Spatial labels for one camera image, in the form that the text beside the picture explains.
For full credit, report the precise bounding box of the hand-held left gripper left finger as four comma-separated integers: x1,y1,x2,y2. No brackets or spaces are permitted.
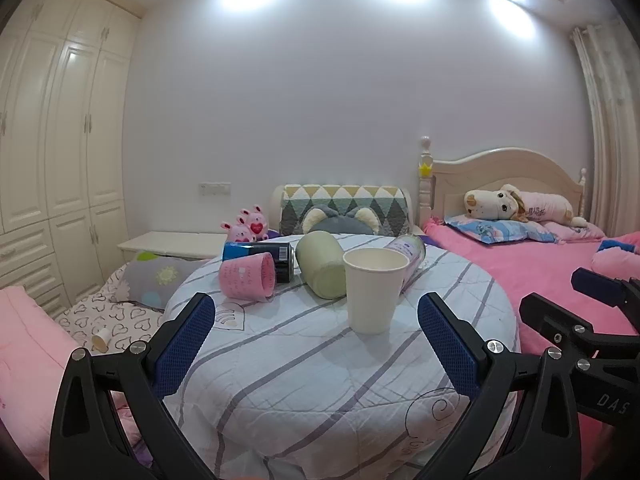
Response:
48,291,221,480

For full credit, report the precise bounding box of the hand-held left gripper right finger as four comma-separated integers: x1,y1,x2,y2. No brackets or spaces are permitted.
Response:
407,291,581,480

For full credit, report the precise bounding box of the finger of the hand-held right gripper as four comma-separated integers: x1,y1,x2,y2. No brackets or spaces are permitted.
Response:
571,267,640,335
519,292,640,362

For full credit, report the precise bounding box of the green cup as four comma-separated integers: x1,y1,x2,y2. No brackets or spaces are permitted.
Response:
295,230,348,300

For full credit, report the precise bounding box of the white paper cup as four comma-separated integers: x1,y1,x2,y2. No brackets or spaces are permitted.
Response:
342,248,410,335

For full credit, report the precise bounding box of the pink cup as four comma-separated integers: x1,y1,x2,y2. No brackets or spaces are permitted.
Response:
218,252,277,303

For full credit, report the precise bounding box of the pink plush cushion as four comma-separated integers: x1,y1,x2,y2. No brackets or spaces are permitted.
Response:
592,250,640,278

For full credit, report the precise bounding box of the blue cloth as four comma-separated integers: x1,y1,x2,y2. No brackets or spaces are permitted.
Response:
597,232,640,256

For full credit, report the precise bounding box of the pink pillow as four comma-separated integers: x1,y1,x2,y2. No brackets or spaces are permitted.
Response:
545,220,606,243

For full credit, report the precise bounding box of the heart print sheet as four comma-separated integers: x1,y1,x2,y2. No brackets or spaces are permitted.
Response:
52,262,166,356

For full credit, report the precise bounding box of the pink bed sheet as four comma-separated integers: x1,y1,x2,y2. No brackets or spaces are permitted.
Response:
422,217,640,461

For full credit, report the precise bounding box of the grey flower pillow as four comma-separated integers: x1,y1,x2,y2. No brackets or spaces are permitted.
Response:
111,251,211,309

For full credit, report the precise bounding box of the clear bottle purple label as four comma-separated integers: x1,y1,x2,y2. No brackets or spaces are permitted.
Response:
382,234,427,291

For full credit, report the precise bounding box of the blue cartoon pillow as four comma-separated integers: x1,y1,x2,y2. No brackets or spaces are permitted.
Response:
444,214,551,245

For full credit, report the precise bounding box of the white nightstand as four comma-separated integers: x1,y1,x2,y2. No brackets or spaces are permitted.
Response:
117,231,228,261

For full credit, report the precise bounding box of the dark blue can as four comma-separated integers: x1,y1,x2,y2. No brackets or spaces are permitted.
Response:
222,241,296,283

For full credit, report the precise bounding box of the striped white sheet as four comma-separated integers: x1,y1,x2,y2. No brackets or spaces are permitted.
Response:
162,235,521,480

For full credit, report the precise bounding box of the plush dog with pink body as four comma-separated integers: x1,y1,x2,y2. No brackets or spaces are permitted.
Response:
463,184,588,228

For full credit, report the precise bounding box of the pink bunny plush toy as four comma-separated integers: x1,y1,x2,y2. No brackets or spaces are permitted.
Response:
240,204,271,241
222,221,252,245

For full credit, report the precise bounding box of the cream bed headboard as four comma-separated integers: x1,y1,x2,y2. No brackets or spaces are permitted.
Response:
419,136,588,226

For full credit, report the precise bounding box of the cream curtain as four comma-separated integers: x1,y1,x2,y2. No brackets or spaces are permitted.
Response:
570,20,640,238

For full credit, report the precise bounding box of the pink quilt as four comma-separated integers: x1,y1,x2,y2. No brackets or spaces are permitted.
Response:
0,285,151,480

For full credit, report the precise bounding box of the grey cushion with ears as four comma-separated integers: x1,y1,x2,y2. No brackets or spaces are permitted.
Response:
298,203,379,236

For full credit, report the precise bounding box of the triangle pattern headboard cover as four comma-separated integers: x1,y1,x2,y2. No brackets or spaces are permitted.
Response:
279,184,411,236

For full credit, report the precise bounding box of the cream wardrobe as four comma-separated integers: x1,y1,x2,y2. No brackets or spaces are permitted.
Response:
0,0,143,318

